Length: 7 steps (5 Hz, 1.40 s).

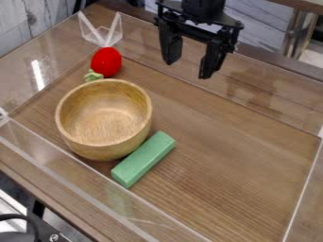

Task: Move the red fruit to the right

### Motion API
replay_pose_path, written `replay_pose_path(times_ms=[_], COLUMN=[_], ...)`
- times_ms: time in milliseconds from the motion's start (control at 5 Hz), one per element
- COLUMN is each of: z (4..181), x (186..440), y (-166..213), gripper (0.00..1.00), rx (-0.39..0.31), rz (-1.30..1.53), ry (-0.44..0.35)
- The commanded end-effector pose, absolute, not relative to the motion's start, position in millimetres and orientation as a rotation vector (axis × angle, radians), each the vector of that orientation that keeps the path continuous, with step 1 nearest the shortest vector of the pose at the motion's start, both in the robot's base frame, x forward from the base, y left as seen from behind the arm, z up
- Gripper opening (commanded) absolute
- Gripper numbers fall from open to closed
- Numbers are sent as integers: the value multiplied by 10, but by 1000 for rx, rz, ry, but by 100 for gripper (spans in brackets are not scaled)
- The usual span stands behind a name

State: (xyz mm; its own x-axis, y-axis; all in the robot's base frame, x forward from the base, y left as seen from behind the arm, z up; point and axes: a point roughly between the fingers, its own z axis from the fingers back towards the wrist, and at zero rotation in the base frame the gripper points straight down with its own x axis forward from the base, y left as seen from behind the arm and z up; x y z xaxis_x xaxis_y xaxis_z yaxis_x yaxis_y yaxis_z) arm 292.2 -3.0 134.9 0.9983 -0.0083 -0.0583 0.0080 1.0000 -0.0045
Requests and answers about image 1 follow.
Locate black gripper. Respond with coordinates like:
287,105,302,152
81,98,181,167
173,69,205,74
155,0,244,79

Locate red plush strawberry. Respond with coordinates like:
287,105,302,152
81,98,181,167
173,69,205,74
84,47,123,82

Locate wooden bowl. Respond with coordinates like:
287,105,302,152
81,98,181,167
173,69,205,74
55,78,152,162

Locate green rectangular block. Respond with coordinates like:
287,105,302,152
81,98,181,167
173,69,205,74
111,130,175,188

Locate clear acrylic corner bracket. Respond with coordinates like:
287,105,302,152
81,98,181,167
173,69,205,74
77,11,123,47

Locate black cable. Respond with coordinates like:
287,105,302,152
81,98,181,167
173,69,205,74
0,213,41,242

